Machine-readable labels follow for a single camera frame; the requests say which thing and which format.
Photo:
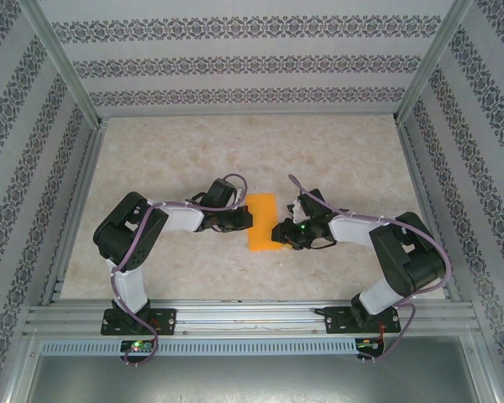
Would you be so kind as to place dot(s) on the orange cloth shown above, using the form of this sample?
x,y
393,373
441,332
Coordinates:
x,y
262,214

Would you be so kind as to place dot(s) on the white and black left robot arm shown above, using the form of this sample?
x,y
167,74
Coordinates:
x,y
180,218

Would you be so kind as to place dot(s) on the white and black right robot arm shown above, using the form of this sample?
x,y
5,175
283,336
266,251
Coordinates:
x,y
353,228

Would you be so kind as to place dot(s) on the grey sheet metal panel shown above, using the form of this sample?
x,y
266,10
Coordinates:
x,y
252,382

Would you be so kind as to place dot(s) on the circuit board with green light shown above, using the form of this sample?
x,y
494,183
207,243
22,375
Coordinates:
x,y
138,346
369,344

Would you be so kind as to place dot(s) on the aluminium mounting rail beam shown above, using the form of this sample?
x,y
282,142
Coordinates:
x,y
252,317

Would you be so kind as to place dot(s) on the aluminium back rail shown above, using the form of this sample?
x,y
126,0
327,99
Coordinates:
x,y
248,113

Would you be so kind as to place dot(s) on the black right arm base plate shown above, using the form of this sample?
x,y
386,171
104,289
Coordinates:
x,y
336,321

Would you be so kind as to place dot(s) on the aluminium side rail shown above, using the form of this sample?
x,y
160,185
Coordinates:
x,y
425,210
77,210

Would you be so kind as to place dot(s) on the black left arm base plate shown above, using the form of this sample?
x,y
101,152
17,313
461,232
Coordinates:
x,y
168,321

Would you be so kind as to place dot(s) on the aluminium frame post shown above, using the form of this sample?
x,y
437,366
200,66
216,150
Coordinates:
x,y
433,59
61,59

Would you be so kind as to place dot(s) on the aluminium frame strut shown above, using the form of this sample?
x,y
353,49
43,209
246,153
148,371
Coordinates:
x,y
19,369
485,369

